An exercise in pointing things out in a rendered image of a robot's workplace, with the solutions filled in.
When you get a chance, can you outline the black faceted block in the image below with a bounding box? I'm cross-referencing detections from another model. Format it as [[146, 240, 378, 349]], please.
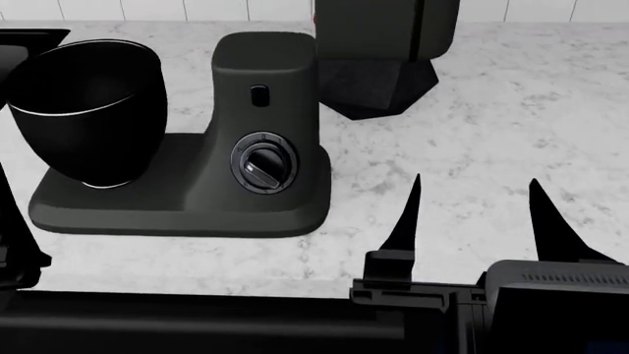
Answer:
[[317, 57, 439, 121]]

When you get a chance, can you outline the black flat-topped appliance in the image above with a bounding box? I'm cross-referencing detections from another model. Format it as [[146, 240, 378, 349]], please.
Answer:
[[0, 28, 73, 109]]

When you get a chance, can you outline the black mixing bowl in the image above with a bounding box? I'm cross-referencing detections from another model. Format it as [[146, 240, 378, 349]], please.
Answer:
[[5, 38, 169, 191]]

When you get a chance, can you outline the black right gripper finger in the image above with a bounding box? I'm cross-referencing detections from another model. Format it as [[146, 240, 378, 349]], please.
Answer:
[[528, 177, 629, 267], [364, 172, 423, 281]]

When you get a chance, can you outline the dark cabinet front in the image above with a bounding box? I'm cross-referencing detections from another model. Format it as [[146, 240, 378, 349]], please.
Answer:
[[0, 289, 448, 354]]

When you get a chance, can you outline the dark grey stand mixer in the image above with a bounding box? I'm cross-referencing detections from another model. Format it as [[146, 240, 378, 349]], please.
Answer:
[[28, 30, 333, 239]]

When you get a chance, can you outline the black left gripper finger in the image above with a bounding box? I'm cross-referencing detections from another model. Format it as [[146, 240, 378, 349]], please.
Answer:
[[0, 161, 50, 260]]

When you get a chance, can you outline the black mixer release button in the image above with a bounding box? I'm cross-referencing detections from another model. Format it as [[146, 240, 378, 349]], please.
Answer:
[[249, 85, 270, 107]]

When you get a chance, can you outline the black mixer speed dial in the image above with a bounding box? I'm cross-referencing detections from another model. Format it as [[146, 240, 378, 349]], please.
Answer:
[[230, 130, 300, 195]]

